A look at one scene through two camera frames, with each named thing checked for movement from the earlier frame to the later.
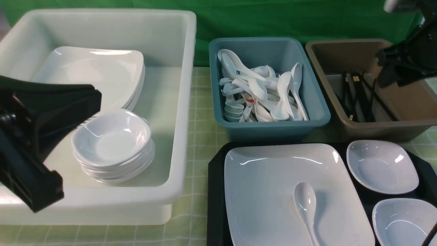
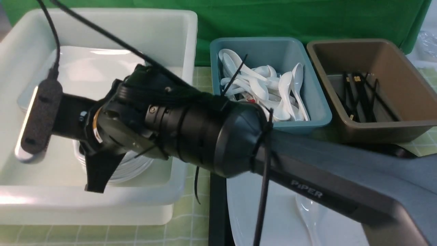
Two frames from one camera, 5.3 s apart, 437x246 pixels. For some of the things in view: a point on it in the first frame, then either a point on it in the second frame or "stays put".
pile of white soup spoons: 259,94 stays put
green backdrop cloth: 315,20 stays put
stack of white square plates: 120,74 stays put
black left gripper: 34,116 -> 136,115
